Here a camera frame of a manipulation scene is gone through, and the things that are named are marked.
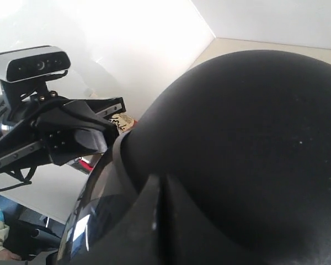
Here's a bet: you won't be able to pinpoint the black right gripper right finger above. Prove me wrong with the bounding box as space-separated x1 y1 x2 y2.
163 176 204 264

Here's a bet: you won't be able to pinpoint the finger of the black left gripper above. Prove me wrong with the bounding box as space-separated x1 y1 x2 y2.
35 99 119 144
44 129 108 166

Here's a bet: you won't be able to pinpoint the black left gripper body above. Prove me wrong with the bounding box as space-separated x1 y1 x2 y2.
0 83 125 177

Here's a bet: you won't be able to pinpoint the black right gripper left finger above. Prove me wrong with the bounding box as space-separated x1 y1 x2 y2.
85 175 164 264

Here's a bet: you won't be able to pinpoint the black helmet with dark visor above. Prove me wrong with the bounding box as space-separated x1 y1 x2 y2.
56 50 331 264

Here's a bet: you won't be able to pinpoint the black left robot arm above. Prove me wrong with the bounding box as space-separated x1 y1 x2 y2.
0 87 126 179

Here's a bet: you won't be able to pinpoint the background clutter of equipment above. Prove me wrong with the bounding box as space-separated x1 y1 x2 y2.
0 196 61 263

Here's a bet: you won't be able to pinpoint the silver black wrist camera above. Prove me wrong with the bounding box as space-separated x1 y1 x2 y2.
0 45 71 83

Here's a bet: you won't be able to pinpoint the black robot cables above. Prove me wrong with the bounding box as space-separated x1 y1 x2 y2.
0 165 36 192

